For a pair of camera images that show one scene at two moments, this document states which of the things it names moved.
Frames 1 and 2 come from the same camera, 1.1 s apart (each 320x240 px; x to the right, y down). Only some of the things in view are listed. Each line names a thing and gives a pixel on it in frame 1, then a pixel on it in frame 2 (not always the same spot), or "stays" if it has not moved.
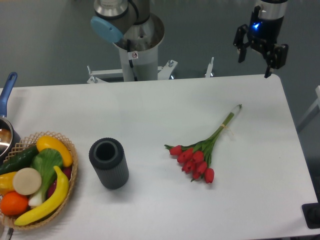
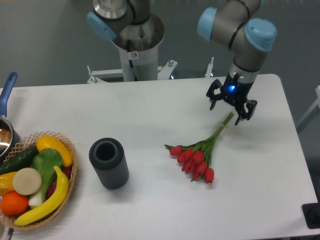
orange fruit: (13, 203) stays
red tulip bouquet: (195, 159) stays
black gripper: (263, 33) → (235, 93)
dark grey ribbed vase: (107, 156) stays
